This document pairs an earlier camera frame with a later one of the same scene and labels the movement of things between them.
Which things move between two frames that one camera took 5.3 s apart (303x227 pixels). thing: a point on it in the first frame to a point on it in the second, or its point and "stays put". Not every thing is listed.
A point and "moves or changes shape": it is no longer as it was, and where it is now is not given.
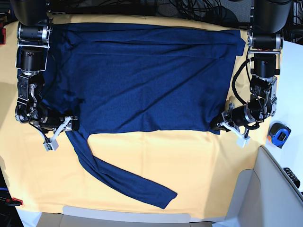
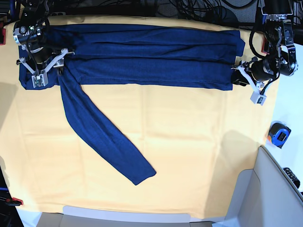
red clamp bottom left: x=13 y=201 stays put
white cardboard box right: x=264 y=196 stays put
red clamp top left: x=3 y=32 stays put
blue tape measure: x=279 y=134 stays put
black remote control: x=293 y=177 stays put
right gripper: x=226 y=122 to x=237 y=78
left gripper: x=67 y=125 to x=59 y=61
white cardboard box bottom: x=85 y=217 stays put
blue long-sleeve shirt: x=126 y=77 moves or changes shape
